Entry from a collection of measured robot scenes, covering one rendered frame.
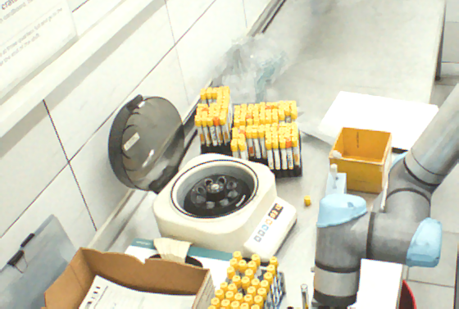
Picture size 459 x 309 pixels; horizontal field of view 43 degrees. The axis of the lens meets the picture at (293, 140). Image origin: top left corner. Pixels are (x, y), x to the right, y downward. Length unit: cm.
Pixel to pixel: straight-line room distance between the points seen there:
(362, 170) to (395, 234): 52
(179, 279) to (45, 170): 34
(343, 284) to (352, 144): 66
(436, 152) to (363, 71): 103
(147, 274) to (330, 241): 44
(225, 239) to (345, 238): 40
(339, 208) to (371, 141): 63
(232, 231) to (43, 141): 41
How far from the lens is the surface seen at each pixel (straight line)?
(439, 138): 91
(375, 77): 188
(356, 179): 141
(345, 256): 90
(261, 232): 129
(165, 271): 117
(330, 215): 89
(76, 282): 124
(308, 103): 177
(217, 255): 124
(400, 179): 97
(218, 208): 128
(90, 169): 134
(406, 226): 89
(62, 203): 128
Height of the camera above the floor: 184
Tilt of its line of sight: 36 degrees down
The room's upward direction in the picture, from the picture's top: 6 degrees counter-clockwise
